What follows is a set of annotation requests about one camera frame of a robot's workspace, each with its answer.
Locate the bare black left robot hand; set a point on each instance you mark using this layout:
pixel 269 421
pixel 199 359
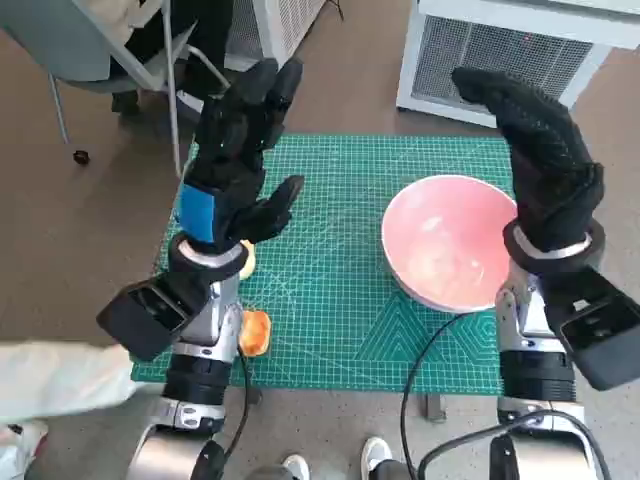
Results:
pixel 230 150

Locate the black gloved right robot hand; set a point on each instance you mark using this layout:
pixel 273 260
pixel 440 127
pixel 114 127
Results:
pixel 545 165

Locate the round pale toy bread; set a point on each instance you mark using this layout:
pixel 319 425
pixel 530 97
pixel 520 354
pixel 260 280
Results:
pixel 248 262

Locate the pink bowl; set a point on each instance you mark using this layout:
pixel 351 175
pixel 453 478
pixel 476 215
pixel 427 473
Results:
pixel 440 235

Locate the long orange toy bread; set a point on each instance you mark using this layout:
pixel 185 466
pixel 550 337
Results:
pixel 257 332

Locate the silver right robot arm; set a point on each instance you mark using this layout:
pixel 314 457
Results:
pixel 530 370

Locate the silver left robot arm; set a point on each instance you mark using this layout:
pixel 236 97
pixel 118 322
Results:
pixel 210 325

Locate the person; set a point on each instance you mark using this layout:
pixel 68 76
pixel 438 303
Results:
pixel 210 30
pixel 295 467

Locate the large white mesh cabinet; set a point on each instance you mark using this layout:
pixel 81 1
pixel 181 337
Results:
pixel 500 50

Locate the small white mesh cabinet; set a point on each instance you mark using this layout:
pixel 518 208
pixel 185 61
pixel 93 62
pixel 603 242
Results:
pixel 290 25

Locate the green cutting mat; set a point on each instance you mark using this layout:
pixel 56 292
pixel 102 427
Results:
pixel 325 300

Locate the grey office chair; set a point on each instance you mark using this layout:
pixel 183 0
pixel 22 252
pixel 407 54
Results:
pixel 50 30

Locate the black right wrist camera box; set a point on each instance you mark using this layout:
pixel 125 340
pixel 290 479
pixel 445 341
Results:
pixel 600 330

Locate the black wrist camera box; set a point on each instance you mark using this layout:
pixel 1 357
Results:
pixel 600 330
pixel 150 315

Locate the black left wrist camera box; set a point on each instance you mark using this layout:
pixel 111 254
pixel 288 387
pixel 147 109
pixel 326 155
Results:
pixel 150 315

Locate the metal table leg bracket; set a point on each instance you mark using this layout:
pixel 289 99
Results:
pixel 435 407
pixel 253 396

